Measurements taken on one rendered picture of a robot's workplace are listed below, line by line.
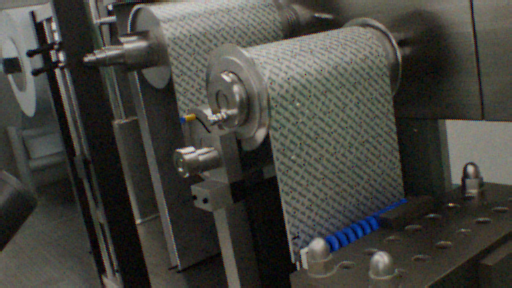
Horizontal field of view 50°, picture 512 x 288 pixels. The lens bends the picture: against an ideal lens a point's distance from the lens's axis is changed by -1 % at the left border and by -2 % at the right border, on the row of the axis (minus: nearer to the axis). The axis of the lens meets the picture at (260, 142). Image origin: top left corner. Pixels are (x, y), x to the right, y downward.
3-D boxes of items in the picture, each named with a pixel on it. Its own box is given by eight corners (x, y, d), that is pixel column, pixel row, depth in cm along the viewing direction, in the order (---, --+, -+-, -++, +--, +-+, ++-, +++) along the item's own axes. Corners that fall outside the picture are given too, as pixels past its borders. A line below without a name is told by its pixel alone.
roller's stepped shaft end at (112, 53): (82, 71, 89) (78, 52, 88) (117, 64, 92) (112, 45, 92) (89, 70, 86) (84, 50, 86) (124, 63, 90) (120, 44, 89)
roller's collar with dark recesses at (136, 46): (115, 74, 94) (107, 37, 93) (147, 67, 97) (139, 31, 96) (130, 72, 89) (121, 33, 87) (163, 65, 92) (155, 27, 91)
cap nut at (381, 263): (362, 290, 62) (356, 254, 61) (383, 277, 64) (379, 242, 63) (386, 300, 59) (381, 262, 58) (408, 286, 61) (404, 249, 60)
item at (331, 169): (292, 262, 75) (268, 131, 71) (403, 206, 88) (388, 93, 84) (294, 263, 75) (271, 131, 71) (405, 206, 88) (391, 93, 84)
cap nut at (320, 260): (301, 273, 69) (295, 240, 68) (322, 262, 71) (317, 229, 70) (321, 280, 66) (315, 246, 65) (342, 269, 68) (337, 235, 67)
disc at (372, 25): (338, 107, 96) (325, 23, 93) (340, 107, 97) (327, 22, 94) (405, 109, 84) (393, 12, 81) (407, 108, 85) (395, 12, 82)
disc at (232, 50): (216, 146, 82) (197, 48, 79) (219, 145, 83) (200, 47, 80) (277, 155, 70) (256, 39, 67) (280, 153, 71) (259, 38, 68)
